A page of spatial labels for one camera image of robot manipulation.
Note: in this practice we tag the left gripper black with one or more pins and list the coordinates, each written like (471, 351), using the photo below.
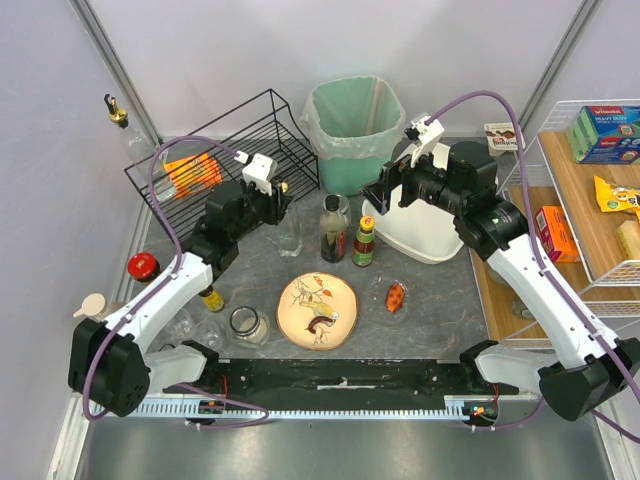
(275, 204)

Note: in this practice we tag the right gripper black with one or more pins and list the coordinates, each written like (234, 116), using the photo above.
(388, 181)

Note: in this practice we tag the glass oil bottle gold spout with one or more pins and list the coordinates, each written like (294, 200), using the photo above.
(289, 229)

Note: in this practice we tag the dark soy sauce bottle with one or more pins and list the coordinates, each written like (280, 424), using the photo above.
(333, 225)

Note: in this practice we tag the yellow cap chili sauce bottle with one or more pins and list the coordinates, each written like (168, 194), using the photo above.
(364, 242)

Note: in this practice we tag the small yellow label bottle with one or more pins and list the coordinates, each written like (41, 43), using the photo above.
(212, 299)

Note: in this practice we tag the wide glass jar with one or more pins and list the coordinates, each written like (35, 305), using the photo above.
(248, 327)

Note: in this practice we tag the red lid sauce jar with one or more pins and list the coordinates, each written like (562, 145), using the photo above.
(143, 267)

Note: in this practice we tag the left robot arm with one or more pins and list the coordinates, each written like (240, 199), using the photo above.
(111, 365)

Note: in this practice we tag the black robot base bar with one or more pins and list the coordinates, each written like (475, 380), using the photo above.
(356, 383)

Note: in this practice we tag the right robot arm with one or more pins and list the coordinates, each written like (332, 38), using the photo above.
(590, 363)

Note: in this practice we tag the glass jar with rice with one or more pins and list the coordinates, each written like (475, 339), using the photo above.
(342, 202)

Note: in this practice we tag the white plastic basin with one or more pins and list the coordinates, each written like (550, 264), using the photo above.
(420, 231)

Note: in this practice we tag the green trash bin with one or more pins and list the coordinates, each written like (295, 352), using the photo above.
(346, 176)

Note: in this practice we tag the clear trash bag liner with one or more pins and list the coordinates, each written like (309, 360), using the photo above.
(354, 117)

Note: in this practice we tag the orange snack packet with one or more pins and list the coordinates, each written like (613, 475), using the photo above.
(193, 174)

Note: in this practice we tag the orange food piece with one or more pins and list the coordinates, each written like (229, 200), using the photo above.
(395, 297)

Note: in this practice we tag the clear glass plate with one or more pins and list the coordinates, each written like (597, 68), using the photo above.
(372, 302)

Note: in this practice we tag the floral ceramic plate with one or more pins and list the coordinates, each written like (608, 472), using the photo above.
(317, 311)

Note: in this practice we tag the chocolate pudding cup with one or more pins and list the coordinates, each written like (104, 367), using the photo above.
(501, 138)

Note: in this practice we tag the clear plastic cup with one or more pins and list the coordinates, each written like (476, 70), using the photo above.
(182, 325)
(209, 335)

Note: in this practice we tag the orange pink box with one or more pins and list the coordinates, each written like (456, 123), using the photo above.
(555, 235)

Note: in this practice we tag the green sponge pack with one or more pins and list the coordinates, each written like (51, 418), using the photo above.
(605, 134)

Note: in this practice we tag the beige pump soap bottle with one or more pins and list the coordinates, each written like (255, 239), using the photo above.
(96, 307)

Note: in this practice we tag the yellow snack bag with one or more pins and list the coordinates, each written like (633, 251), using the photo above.
(612, 198)

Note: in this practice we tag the yellow sponge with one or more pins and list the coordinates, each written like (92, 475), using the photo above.
(629, 236)

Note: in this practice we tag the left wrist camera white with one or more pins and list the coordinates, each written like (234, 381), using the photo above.
(259, 169)

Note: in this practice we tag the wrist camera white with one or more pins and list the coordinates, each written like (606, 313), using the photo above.
(424, 132)
(259, 169)

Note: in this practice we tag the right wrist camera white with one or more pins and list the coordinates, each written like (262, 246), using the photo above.
(424, 132)

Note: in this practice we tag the black wire rack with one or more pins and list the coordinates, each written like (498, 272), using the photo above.
(263, 124)

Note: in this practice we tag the white wire shelf unit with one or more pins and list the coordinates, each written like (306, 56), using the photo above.
(602, 273)

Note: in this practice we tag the grey cable duct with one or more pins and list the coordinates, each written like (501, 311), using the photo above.
(198, 408)

